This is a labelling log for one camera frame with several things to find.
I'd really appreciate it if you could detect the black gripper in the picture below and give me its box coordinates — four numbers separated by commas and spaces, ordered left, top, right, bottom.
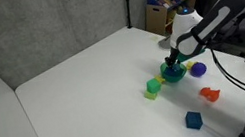
163, 47, 185, 74

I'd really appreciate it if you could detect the green translucent bowl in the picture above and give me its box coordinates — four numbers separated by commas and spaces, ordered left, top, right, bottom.
158, 58, 190, 86

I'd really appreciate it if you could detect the yellow toy figure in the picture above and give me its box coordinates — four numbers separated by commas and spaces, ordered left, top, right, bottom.
184, 60, 196, 70

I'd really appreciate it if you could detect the yellow star toy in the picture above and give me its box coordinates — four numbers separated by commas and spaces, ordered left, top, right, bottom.
153, 73, 167, 86

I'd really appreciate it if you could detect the lime green block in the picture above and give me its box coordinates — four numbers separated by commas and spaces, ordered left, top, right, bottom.
143, 89, 159, 102

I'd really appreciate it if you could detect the orange toy figure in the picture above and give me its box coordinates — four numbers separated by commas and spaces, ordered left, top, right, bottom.
198, 84, 223, 105

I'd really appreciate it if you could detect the wooden toy shelf with bins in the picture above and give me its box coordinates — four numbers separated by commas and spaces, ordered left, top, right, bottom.
140, 0, 205, 40

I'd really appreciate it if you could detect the grey metal plate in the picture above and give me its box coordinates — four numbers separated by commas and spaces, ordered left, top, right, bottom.
157, 35, 174, 52

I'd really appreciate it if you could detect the purple ball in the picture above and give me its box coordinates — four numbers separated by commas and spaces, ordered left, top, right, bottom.
189, 60, 209, 79

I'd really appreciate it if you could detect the pale yellow tape piece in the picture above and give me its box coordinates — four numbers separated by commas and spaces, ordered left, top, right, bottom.
150, 35, 160, 43

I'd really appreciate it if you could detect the teal blue cube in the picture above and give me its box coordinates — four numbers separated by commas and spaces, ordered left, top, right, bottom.
183, 109, 205, 132

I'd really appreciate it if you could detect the black vertical pole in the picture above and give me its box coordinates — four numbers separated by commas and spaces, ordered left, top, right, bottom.
122, 0, 137, 30

